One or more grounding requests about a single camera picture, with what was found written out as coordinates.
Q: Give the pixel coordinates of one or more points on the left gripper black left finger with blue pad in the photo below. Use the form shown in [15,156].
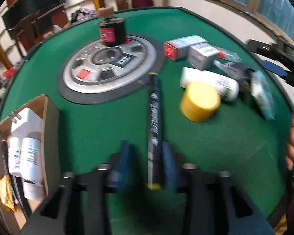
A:
[78,204]

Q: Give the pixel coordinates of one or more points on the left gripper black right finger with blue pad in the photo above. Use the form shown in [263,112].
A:
[215,204]

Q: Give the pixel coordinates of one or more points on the black marker yellow caps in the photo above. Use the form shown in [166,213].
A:
[155,169]

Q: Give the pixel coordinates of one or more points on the yellow foil packet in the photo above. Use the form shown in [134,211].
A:
[6,195]

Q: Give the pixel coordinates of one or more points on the yellow round jar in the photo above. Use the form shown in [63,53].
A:
[199,101]

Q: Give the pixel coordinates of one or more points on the black pen pink tip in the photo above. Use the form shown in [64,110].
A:
[4,150]

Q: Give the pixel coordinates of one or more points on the teal foil sachet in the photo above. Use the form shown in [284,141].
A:
[261,92]

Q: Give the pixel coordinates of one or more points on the white bottle green label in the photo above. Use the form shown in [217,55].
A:
[226,87]

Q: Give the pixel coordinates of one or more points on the clear plastic packet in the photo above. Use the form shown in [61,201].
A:
[228,55]

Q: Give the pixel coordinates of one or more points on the brown cardboard box tray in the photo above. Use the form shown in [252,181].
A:
[44,107]

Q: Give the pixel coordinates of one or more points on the grey white small carton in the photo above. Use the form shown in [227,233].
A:
[202,55]

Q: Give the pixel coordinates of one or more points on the white bottle red label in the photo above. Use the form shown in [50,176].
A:
[14,156]

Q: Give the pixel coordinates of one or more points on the red white small carton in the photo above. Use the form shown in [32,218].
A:
[178,48]

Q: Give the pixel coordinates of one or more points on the round grey control panel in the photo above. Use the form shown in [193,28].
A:
[96,73]

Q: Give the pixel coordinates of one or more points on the green mahjong table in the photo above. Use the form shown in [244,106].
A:
[235,139]

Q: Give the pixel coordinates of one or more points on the black jar cork stopper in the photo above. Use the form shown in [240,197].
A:
[112,29]

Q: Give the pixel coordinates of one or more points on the dark wooden chair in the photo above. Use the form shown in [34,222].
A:
[28,27]

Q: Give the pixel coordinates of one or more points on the white USB wall charger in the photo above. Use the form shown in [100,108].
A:
[26,123]

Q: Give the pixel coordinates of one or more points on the black wall television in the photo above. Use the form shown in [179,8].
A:
[31,7]

